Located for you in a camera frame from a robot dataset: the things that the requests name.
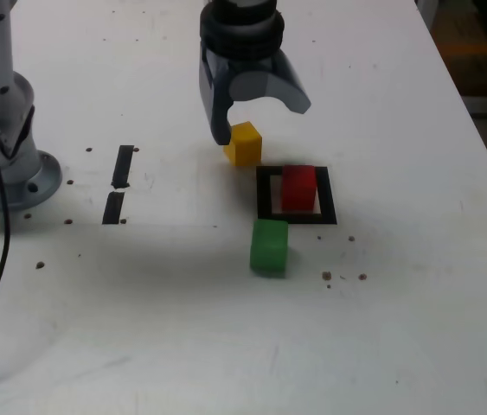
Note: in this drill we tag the brown wooden furniture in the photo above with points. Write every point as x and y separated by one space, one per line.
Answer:
485 43

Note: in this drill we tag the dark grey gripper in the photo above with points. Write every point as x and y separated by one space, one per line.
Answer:
249 64

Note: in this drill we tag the black tape square outline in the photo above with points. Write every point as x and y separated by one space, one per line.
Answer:
264 194

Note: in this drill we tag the black tape strip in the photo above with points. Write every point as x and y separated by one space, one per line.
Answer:
121 168

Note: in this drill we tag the green cube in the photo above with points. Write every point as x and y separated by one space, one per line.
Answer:
269 248

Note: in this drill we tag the red cube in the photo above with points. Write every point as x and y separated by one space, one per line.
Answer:
298 190

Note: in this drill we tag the yellow cube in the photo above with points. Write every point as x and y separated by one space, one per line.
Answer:
247 144

